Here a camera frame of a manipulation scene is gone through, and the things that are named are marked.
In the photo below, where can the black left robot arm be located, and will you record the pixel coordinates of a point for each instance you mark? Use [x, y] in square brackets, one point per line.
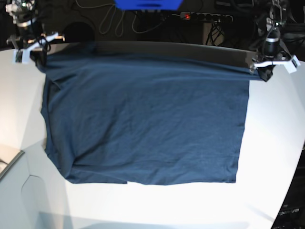
[270, 48]

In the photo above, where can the dark navy t-shirt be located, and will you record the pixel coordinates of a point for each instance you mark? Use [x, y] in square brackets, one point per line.
[154, 120]

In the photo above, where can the blue plastic bin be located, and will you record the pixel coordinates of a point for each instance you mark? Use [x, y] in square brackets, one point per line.
[148, 4]

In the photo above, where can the black power strip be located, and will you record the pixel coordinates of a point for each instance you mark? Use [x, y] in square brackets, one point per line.
[196, 16]

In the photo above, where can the black device with label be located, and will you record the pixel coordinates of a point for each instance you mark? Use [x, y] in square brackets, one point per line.
[290, 218]

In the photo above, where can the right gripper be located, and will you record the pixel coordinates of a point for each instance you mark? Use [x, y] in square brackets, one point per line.
[34, 36]

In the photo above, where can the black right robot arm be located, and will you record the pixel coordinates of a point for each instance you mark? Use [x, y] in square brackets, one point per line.
[28, 16]

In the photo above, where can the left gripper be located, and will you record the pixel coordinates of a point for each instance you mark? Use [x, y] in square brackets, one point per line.
[282, 54]

